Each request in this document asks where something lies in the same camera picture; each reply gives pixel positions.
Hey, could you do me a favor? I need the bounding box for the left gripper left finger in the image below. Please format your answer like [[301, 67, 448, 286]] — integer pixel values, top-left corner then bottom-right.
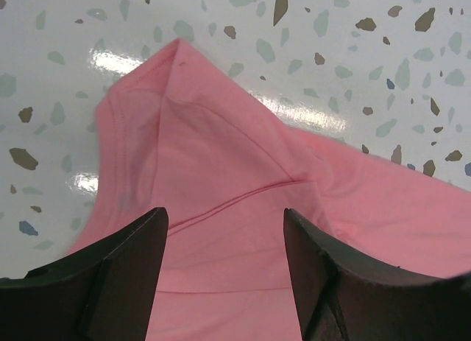
[[1, 208, 169, 340]]

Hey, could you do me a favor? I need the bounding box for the light pink t-shirt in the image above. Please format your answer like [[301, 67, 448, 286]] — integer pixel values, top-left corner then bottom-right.
[[74, 39, 470, 340]]

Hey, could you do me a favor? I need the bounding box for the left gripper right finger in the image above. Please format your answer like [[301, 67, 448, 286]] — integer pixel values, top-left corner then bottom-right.
[[283, 209, 470, 341]]

